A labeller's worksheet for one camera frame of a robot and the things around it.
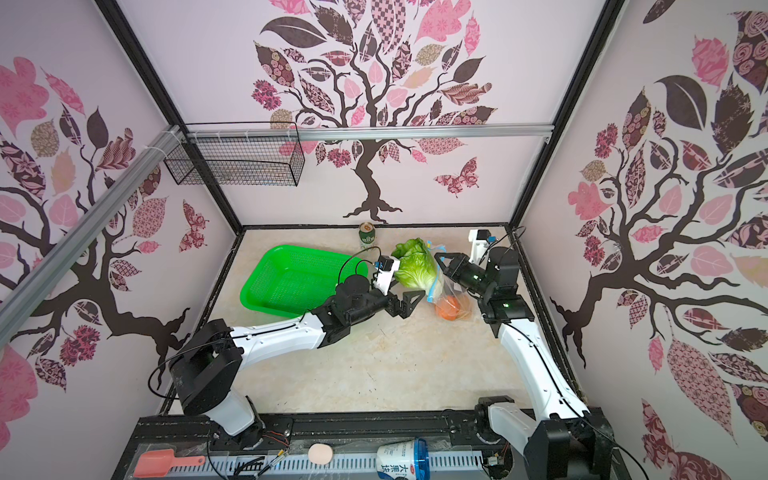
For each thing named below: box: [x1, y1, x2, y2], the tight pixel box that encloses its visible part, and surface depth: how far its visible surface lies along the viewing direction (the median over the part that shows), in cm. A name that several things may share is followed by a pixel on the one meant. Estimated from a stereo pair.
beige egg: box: [308, 443, 333, 465], surface depth 71 cm
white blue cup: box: [376, 437, 431, 480], surface depth 66 cm
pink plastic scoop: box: [133, 449, 206, 478], surface depth 70 cm
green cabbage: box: [392, 237, 438, 292], surface depth 77 cm
